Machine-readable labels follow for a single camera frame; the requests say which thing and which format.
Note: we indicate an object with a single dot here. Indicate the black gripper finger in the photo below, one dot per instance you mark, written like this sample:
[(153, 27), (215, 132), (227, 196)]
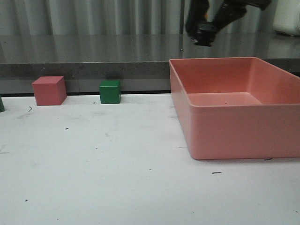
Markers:
[(196, 14), (227, 13)]

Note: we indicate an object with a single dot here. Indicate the yellow push button switch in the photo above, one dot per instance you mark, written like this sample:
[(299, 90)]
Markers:
[(205, 34)]

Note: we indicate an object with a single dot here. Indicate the white appliance in background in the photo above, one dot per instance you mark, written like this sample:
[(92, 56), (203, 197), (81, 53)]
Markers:
[(287, 17)]

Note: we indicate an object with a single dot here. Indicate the grey stone ledge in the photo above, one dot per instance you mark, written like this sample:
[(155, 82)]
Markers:
[(140, 62)]

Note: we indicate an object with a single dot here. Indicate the pink plastic bin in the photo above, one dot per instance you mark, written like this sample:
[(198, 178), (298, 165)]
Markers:
[(236, 108)]

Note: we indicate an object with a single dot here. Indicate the green cube block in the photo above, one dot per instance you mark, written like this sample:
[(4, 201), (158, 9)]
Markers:
[(110, 92)]

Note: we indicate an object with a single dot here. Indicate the pink cube block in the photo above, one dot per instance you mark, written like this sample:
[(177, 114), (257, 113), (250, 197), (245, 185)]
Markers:
[(49, 90)]

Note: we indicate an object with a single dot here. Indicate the dark green block at edge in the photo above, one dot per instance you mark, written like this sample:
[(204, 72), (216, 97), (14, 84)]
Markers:
[(2, 108)]

